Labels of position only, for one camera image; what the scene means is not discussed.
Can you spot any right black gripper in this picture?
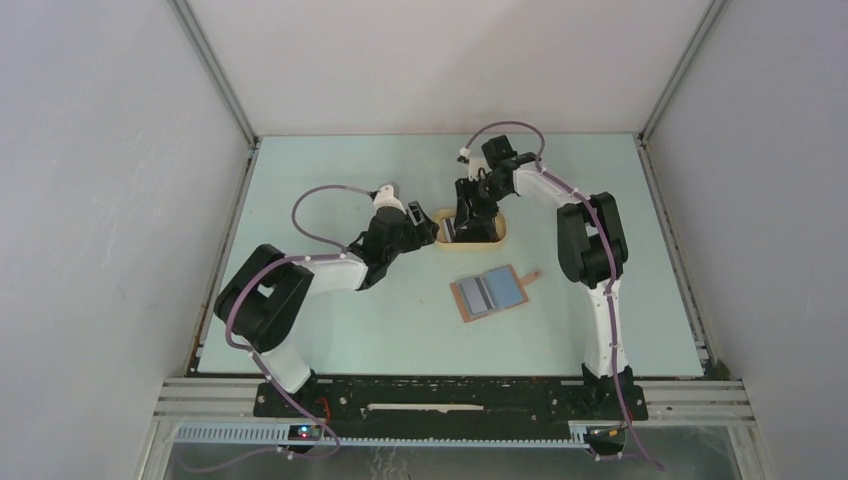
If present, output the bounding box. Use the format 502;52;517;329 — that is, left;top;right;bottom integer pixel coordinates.
454;176;511;229

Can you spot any beige oval card tray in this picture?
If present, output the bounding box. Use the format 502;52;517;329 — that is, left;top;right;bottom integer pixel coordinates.
431;208;508;253

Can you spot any white card black stripe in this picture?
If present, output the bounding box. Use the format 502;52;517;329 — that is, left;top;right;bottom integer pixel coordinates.
441;215;456;243

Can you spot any brown leather card holder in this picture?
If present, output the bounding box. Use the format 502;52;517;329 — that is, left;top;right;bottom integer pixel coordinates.
450;265;542;323

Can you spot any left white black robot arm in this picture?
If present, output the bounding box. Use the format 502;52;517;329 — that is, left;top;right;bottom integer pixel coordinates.
214;201;439;417

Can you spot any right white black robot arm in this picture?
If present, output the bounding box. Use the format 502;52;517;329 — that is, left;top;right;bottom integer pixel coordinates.
452;135;632;418

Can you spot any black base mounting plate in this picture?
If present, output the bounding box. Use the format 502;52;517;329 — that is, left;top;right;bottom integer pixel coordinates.
292;375;649;441

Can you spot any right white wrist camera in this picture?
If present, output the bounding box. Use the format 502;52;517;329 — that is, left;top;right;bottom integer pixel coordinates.
457;147;490;181

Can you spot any aluminium frame rail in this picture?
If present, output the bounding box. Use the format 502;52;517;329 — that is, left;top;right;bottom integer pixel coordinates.
154;378;755;448

